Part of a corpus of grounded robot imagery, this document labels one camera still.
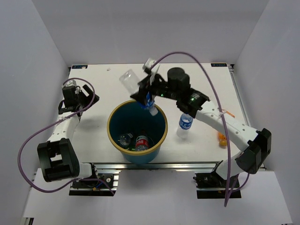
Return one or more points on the blue table sticker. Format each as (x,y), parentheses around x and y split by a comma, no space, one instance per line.
(79,66)
(218,64)

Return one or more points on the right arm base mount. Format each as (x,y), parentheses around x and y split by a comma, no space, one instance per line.
(209,186)

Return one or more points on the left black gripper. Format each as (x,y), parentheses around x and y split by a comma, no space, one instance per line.
(87,89)

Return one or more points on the orange plastic bottle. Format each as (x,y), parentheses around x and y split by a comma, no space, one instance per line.
(222,140)

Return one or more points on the left blue table sticker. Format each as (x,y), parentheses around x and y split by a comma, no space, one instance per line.
(79,66)

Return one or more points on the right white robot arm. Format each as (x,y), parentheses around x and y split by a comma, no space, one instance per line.
(254,145)

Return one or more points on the blue label bottle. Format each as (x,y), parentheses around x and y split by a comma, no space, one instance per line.
(185,123)
(130,81)

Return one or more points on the teal bin with yellow rim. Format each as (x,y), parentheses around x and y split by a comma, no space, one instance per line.
(129,117)

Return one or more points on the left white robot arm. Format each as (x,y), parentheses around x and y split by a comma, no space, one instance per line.
(57,156)

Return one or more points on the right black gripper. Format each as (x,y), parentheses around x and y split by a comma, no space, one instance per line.
(140,95)

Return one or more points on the right blue table sticker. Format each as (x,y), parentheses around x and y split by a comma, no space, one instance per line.
(218,64)

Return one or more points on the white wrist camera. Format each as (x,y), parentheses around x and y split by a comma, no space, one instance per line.
(151,67)
(69,83)

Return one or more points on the red label water bottle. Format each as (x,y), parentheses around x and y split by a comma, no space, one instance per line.
(142,142)

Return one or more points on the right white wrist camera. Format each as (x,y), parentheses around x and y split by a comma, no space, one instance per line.
(151,67)

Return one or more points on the small pepsi label bottle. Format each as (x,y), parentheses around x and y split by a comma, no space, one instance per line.
(125,140)

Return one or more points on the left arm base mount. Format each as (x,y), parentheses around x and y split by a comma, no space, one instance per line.
(96,187)

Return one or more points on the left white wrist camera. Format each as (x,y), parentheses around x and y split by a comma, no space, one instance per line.
(69,83)

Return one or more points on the aluminium table frame rail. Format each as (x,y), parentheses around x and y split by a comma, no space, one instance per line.
(152,166)

